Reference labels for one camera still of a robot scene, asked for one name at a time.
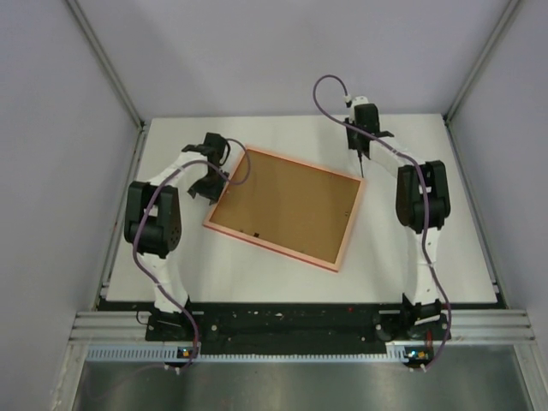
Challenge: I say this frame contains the red handled screwdriver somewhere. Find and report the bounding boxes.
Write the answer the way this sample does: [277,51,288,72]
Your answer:
[357,152,365,179]

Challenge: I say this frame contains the red picture frame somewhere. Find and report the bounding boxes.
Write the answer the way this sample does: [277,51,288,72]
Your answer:
[203,147,366,272]

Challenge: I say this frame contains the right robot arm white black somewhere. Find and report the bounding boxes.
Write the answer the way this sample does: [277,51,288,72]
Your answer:
[344,97,450,340]

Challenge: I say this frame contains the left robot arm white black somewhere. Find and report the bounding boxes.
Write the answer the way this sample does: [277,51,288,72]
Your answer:
[123,133,231,340]

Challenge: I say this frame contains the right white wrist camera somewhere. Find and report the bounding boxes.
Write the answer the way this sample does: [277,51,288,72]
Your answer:
[344,94,369,122]

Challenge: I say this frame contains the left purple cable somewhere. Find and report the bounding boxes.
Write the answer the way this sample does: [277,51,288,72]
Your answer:
[131,137,252,372]

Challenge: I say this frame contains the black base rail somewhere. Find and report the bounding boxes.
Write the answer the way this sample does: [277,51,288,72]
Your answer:
[96,301,450,354]

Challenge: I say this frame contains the left corner aluminium post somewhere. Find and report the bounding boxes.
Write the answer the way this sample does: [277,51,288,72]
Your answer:
[63,0,145,130]

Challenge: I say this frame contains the corner aluminium post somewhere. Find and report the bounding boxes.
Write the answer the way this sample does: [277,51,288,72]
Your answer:
[443,0,525,126]
[63,0,145,130]

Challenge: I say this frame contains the right corner aluminium post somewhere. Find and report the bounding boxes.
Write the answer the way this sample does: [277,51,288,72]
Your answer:
[443,0,525,126]

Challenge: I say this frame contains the grey slotted cable duct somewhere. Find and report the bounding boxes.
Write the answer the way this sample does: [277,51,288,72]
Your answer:
[85,342,419,366]

